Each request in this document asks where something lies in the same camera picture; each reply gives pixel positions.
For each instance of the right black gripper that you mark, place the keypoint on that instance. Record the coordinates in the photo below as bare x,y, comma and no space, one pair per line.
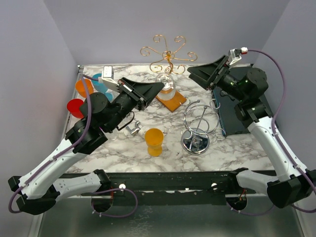
205,75

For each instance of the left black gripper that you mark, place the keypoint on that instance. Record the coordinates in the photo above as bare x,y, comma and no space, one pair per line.
141,93

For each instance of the clear glass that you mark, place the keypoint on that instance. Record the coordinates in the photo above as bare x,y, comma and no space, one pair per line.
168,91

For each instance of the yellow wine glass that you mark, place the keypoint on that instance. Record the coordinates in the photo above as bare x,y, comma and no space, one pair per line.
154,139

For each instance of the orange wine glass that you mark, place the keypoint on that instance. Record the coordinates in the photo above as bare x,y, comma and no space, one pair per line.
79,86

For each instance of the red wine glass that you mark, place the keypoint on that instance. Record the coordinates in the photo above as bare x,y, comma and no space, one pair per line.
73,106

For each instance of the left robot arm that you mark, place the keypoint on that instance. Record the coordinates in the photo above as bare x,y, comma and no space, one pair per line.
40,189

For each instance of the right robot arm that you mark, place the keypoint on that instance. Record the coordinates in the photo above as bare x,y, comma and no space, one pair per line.
293,180

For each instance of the blue wine glass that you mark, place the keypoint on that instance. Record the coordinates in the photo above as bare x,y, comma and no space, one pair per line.
100,87

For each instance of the white cylinder fitting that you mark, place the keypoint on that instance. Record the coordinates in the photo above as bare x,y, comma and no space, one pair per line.
142,133

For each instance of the gold wire wine glass rack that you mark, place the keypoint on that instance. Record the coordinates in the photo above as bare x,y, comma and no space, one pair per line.
165,65

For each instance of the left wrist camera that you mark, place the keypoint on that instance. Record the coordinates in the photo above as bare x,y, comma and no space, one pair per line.
107,79

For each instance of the chrome wire glass rack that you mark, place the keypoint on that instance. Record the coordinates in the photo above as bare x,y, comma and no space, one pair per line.
195,140

